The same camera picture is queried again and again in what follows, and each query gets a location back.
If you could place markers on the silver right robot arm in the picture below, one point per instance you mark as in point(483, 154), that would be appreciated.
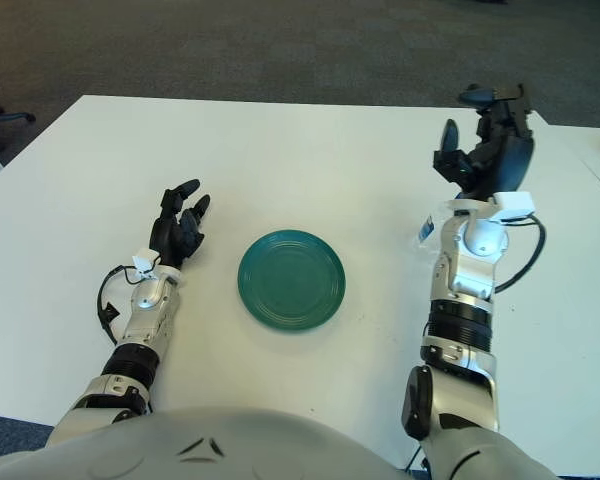
point(467, 280)

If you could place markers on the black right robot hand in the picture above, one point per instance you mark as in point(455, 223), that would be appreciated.
point(512, 165)

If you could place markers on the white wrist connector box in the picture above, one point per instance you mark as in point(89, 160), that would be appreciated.
point(515, 205)
point(145, 260)

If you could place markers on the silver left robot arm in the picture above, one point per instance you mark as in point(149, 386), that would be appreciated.
point(145, 320)

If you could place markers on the black office chair base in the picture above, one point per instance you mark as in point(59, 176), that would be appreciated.
point(7, 116)

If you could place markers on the grey robot torso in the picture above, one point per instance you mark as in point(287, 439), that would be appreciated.
point(205, 450)

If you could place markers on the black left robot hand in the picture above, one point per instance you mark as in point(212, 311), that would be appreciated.
point(167, 237)

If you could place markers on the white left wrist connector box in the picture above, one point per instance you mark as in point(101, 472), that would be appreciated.
point(145, 260)

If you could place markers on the green round plate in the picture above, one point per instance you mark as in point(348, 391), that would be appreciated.
point(291, 281)

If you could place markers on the white right wrist connector box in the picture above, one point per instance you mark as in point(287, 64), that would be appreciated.
point(515, 205)

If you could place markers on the clear bottle with blue cap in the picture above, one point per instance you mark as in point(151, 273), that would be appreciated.
point(425, 227)

